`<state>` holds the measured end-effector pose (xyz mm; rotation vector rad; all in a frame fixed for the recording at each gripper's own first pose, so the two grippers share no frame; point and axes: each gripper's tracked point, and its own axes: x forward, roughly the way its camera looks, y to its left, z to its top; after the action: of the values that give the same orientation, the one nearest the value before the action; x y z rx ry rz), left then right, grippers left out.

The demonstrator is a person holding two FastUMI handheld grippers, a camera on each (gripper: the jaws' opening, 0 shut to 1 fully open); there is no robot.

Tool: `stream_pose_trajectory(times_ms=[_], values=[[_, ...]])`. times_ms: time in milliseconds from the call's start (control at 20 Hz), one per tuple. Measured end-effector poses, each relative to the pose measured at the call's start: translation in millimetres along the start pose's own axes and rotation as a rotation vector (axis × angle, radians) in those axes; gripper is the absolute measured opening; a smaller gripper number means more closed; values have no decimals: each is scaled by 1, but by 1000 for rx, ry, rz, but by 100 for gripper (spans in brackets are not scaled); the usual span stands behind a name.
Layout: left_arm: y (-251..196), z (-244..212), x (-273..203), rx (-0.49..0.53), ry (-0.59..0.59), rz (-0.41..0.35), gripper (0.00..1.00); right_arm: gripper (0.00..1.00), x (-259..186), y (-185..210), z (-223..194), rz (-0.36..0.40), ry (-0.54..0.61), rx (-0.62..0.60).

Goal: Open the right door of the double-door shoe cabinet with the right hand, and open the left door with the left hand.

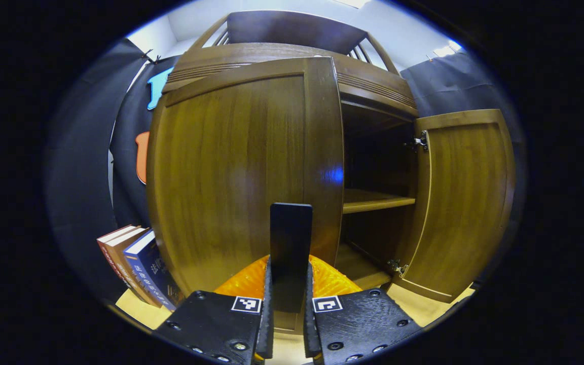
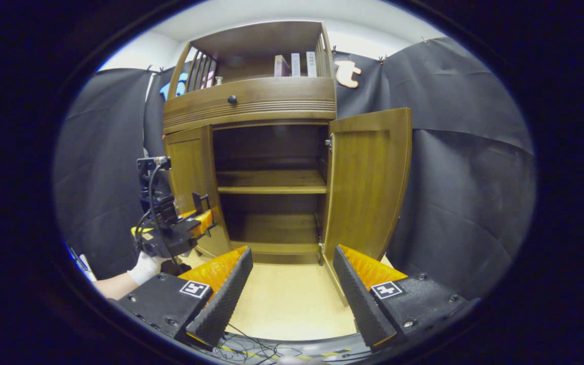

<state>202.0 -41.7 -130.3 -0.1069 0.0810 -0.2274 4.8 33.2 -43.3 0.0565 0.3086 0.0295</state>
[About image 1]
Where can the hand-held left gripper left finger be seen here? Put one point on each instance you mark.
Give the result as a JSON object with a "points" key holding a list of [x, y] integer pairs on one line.
{"points": [[267, 329]]}

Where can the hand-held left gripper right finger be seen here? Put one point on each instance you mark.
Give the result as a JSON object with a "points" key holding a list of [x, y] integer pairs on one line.
{"points": [[309, 329]]}

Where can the wooden shoe cabinet door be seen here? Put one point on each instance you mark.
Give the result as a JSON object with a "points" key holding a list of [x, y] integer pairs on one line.
{"points": [[464, 203], [231, 167]]}

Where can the blue book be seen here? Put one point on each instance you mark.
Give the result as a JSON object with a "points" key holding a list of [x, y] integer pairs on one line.
{"points": [[152, 268]]}

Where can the wooden inner shelf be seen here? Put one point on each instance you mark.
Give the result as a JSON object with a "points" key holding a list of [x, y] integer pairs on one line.
{"points": [[373, 200]]}

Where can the brown book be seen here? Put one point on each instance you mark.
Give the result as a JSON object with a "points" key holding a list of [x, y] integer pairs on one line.
{"points": [[127, 263]]}

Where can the black backdrop cloth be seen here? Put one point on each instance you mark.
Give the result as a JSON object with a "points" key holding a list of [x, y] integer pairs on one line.
{"points": [[79, 177]]}

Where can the small ceiling light panel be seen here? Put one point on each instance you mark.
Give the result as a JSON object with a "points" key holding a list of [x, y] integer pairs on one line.
{"points": [[446, 49]]}

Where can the large ceiling light panel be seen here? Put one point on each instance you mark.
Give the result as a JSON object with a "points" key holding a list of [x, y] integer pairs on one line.
{"points": [[353, 2]]}

